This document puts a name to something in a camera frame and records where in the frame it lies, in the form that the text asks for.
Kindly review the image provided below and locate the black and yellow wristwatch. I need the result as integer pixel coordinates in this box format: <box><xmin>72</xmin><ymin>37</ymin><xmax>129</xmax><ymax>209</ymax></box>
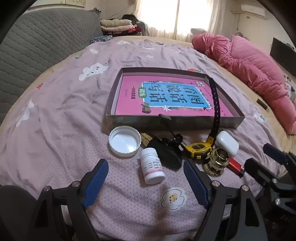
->
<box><xmin>158</xmin><ymin>77</ymin><xmax>221</xmax><ymax>160</ymax></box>

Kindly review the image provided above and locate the black faceted case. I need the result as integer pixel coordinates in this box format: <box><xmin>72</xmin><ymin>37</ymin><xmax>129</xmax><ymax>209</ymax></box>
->
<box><xmin>140</xmin><ymin>132</ymin><xmax>183</xmax><ymax>171</ymax></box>

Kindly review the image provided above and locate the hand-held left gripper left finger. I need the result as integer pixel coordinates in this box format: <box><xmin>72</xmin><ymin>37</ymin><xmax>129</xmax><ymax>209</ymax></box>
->
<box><xmin>35</xmin><ymin>159</ymin><xmax>109</xmax><ymax>241</ymax></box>

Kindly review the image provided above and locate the white curtain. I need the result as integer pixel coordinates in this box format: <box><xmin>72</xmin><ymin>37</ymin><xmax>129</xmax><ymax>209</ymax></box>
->
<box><xmin>136</xmin><ymin>0</ymin><xmax>232</xmax><ymax>42</ymax></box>

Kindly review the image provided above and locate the purple printed bedsheet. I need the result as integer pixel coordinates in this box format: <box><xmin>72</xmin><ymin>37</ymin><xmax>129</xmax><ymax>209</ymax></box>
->
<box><xmin>0</xmin><ymin>39</ymin><xmax>285</xmax><ymax>241</ymax></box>

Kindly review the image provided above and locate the white earbuds case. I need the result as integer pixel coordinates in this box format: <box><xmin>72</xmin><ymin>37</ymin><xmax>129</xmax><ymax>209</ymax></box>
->
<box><xmin>216</xmin><ymin>131</ymin><xmax>239</xmax><ymax>156</ymax></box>

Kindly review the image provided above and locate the white air conditioner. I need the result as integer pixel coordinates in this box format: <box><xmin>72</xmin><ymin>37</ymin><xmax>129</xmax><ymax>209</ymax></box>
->
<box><xmin>240</xmin><ymin>3</ymin><xmax>267</xmax><ymax>16</ymax></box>

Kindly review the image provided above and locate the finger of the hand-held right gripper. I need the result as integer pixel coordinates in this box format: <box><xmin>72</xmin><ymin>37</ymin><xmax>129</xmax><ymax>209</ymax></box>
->
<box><xmin>244</xmin><ymin>158</ymin><xmax>286</xmax><ymax>201</ymax></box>
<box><xmin>264</xmin><ymin>143</ymin><xmax>296</xmax><ymax>176</ymax></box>

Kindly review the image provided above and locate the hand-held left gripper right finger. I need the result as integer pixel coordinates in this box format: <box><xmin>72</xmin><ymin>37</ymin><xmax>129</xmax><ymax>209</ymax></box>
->
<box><xmin>183</xmin><ymin>160</ymin><xmax>269</xmax><ymax>241</ymax></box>

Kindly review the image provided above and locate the white jar lid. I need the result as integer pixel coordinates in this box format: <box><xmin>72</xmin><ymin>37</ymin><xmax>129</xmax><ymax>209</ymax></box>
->
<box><xmin>109</xmin><ymin>126</ymin><xmax>142</xmax><ymax>158</ymax></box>

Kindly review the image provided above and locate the pink quilt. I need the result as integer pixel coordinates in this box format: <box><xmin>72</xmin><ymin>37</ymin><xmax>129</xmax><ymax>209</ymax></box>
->
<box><xmin>191</xmin><ymin>33</ymin><xmax>296</xmax><ymax>135</ymax></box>

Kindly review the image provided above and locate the white pill bottle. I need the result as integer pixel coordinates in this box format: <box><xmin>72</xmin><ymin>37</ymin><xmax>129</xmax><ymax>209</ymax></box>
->
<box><xmin>140</xmin><ymin>148</ymin><xmax>166</xmax><ymax>185</ymax></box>

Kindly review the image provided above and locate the grey cardboard box tray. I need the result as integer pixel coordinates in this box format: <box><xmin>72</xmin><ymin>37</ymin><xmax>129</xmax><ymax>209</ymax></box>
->
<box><xmin>105</xmin><ymin>67</ymin><xmax>245</xmax><ymax>131</ymax></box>

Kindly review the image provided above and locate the black television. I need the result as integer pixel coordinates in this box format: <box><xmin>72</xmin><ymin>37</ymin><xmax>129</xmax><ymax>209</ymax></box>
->
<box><xmin>269</xmin><ymin>37</ymin><xmax>296</xmax><ymax>77</ymax></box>

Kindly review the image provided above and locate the grey quilted headboard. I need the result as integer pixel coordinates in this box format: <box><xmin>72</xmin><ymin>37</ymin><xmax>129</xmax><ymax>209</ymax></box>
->
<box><xmin>0</xmin><ymin>9</ymin><xmax>104</xmax><ymax>126</ymax></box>

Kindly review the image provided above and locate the red and black lighter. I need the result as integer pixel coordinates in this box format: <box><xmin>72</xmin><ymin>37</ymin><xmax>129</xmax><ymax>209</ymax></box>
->
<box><xmin>228</xmin><ymin>157</ymin><xmax>245</xmax><ymax>178</ymax></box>

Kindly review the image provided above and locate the pile of folded clothes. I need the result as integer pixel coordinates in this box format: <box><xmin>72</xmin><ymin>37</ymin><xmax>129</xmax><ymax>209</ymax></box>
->
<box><xmin>100</xmin><ymin>14</ymin><xmax>146</xmax><ymax>36</ymax></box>

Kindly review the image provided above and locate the dark floral cloth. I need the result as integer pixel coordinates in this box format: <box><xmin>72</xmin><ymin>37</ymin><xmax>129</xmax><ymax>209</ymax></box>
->
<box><xmin>90</xmin><ymin>35</ymin><xmax>114</xmax><ymax>44</ymax></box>

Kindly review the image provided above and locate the black hair clip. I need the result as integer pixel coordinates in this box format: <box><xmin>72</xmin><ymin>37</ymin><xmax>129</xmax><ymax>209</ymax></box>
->
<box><xmin>162</xmin><ymin>133</ymin><xmax>184</xmax><ymax>150</ymax></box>

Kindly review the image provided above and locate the small dark box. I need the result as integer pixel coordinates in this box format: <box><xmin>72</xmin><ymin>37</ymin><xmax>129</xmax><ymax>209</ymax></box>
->
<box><xmin>256</xmin><ymin>98</ymin><xmax>270</xmax><ymax>113</ymax></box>

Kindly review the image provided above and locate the pink book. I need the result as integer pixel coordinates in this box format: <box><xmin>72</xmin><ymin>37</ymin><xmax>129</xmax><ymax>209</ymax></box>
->
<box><xmin>115</xmin><ymin>75</ymin><xmax>235</xmax><ymax>117</ymax></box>

